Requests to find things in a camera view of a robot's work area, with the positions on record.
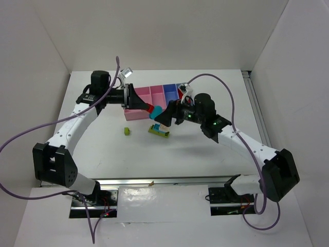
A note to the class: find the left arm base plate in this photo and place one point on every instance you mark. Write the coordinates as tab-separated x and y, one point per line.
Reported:
106	205

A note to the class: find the teal long lego brick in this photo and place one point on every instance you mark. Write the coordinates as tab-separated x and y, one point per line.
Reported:
156	128

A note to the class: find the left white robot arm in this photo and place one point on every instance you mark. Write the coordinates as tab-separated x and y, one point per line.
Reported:
53	161

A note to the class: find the red rounded lego brick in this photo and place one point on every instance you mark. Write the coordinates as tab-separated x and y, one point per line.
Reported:
150	108

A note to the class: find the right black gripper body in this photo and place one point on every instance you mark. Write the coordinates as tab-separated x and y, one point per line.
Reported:
175	112

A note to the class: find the small green lego brick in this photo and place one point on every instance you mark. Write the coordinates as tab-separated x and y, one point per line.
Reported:
126	131

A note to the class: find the large pink container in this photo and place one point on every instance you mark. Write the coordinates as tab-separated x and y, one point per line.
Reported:
145	94

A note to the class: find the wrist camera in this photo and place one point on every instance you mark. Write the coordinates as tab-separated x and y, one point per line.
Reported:
185	95
123	75

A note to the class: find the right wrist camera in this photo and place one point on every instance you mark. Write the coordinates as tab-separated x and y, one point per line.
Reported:
185	95

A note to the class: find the light blue container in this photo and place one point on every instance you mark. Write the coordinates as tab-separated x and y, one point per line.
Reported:
181	86

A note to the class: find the aluminium rail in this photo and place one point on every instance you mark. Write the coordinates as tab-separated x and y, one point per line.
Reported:
163	181
256	107

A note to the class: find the aluminium right rail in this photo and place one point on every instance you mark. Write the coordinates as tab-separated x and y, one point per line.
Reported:
256	107

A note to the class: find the aluminium front rail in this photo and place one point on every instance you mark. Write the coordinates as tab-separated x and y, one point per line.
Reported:
163	181

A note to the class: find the small pink container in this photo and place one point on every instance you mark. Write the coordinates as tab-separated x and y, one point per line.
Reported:
158	96

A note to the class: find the teal curved lego brick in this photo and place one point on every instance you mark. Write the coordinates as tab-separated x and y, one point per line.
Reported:
157	110

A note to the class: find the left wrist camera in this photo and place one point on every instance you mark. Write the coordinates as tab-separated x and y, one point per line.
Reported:
123	75

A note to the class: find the cream lego brick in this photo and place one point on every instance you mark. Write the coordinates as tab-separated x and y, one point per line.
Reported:
163	128

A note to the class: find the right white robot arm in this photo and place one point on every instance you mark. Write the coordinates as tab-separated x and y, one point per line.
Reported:
276	170

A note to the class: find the purple-blue container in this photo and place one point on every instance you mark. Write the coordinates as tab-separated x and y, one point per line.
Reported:
170	92

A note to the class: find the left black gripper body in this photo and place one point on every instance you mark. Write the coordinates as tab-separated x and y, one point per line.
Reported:
127	95

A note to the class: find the long green lego brick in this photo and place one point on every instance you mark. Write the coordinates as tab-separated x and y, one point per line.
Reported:
156	132

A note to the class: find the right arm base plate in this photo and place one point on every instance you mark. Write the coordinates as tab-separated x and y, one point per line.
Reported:
222	205

